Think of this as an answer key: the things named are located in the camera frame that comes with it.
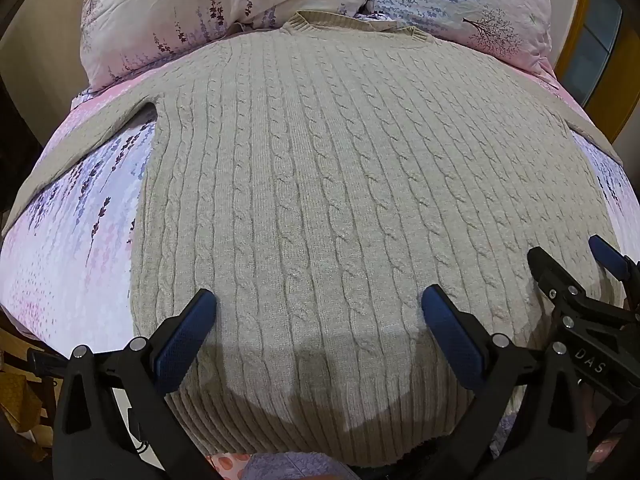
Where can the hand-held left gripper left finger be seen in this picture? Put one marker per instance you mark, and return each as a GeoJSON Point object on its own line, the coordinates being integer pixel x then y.
{"type": "Point", "coordinates": [185, 340]}

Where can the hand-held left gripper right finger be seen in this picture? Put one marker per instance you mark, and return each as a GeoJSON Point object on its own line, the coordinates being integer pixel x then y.
{"type": "Point", "coordinates": [450, 330]}

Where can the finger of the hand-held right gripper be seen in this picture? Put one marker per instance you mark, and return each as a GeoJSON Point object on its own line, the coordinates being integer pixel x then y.
{"type": "Point", "coordinates": [547, 272]}
{"type": "Point", "coordinates": [610, 257]}

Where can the pink dotted cloth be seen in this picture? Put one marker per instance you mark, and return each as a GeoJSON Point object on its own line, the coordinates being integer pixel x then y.
{"type": "Point", "coordinates": [225, 466]}

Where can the pink lavender print bed sheet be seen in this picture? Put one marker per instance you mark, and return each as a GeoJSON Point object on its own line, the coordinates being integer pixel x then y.
{"type": "Point", "coordinates": [65, 240]}

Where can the wooden furniture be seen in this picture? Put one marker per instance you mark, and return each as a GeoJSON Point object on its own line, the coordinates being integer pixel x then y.
{"type": "Point", "coordinates": [20, 395]}

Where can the wooden framed window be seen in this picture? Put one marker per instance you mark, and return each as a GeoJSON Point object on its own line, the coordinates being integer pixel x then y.
{"type": "Point", "coordinates": [575, 55]}

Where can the tree print floral pillow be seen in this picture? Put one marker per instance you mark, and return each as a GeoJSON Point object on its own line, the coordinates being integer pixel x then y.
{"type": "Point", "coordinates": [450, 5]}

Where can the pink floral pillow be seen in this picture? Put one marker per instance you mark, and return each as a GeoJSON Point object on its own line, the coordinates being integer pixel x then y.
{"type": "Point", "coordinates": [200, 15]}

